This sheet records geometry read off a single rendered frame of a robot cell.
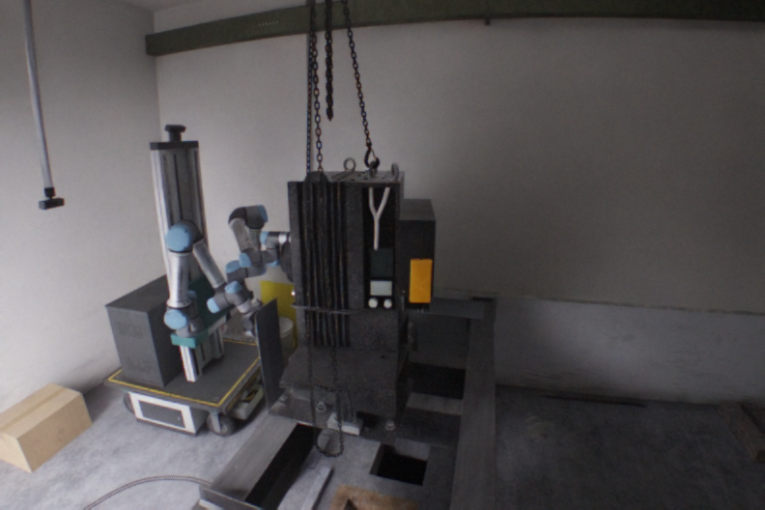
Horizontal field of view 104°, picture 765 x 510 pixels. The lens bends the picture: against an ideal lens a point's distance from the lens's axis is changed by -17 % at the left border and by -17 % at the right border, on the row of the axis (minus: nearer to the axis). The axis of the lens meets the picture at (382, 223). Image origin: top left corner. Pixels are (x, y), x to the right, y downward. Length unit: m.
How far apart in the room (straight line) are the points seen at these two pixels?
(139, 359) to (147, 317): 0.34
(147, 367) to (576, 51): 3.26
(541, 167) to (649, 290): 1.12
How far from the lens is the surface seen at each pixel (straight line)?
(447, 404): 1.70
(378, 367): 1.48
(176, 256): 1.89
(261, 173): 2.88
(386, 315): 1.48
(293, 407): 1.68
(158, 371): 2.56
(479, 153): 2.42
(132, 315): 2.46
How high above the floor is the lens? 1.77
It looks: 13 degrees down
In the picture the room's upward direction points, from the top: straight up
